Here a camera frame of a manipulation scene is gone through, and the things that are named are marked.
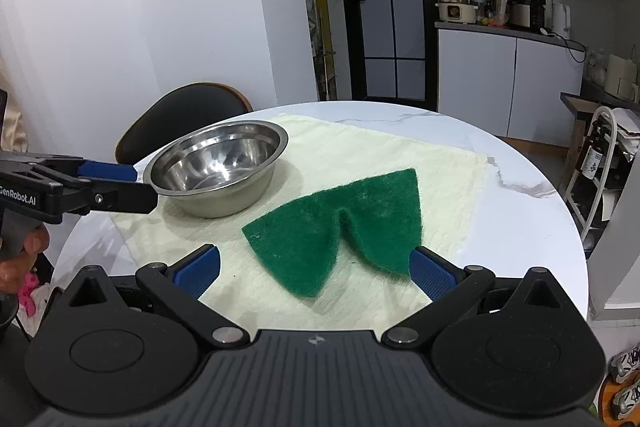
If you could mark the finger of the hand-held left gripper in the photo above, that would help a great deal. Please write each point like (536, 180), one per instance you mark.
(120, 198)
(107, 171)

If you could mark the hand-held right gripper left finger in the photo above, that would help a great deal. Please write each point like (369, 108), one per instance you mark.
(197, 274)

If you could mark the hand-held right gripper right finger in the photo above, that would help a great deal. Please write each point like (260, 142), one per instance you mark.
(431, 274)

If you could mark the stainless steel bowl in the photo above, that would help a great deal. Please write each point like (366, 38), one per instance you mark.
(220, 197)

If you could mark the green scouring pad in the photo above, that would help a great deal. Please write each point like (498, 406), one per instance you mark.
(310, 237)

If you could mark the person's left hand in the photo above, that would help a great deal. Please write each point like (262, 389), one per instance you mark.
(15, 269)

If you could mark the black chair with wooden edge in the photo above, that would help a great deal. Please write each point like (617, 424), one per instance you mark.
(165, 117)

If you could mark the pink toy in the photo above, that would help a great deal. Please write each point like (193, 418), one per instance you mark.
(30, 292)

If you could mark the beige curtain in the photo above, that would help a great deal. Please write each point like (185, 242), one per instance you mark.
(12, 107)

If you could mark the cream ribbed cloth mat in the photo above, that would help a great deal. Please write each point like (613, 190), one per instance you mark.
(450, 177)

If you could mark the dark glass bottle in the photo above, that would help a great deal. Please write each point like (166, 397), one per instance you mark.
(593, 159)

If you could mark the white lower kitchen cabinet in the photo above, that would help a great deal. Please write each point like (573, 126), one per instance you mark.
(475, 77)

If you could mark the grey sneaker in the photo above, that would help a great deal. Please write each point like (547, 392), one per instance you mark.
(625, 362)
(627, 402)

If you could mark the wooden side table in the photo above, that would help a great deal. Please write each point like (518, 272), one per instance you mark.
(580, 104)

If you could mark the black framed glass door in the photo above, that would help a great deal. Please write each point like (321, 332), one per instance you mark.
(385, 27)

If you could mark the cream electric cooking pot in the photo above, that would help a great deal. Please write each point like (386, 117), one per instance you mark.
(455, 13)

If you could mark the cream boxy appliance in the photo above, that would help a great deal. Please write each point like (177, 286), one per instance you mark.
(620, 77)

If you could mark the black countertop appliance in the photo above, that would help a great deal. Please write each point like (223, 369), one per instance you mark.
(522, 12)

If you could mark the white electric kettle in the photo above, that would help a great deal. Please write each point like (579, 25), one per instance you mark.
(560, 19)

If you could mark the white tube frame trolley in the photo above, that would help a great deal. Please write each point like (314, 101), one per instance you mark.
(602, 114)

